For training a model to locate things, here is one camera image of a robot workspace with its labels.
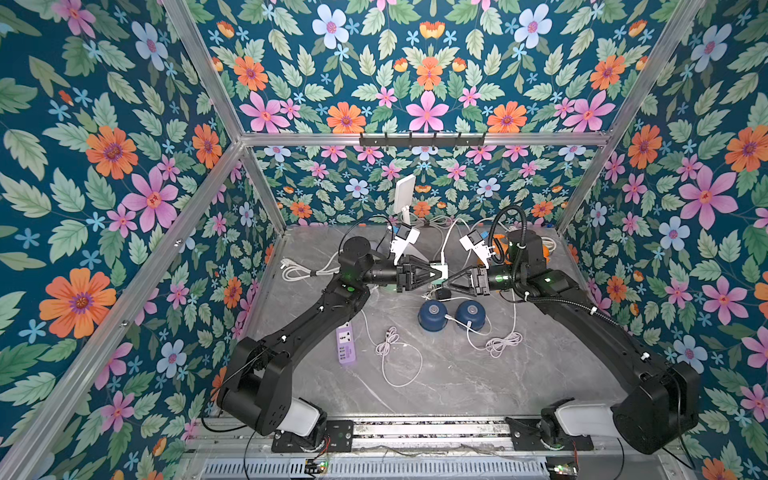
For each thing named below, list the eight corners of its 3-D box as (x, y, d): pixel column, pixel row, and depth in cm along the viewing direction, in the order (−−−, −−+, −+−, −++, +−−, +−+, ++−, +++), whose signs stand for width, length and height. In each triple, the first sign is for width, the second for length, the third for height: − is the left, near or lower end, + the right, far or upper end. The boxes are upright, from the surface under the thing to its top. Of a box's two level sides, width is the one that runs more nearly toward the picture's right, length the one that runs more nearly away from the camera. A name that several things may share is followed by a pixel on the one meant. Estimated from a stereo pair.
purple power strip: (340, 364, 87) (338, 361, 85) (337, 329, 94) (335, 325, 92) (356, 360, 87) (355, 357, 85) (352, 326, 95) (351, 322, 92)
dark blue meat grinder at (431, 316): (418, 337, 92) (419, 322, 83) (418, 317, 96) (419, 300, 88) (444, 337, 92) (448, 322, 83) (442, 317, 96) (445, 300, 88)
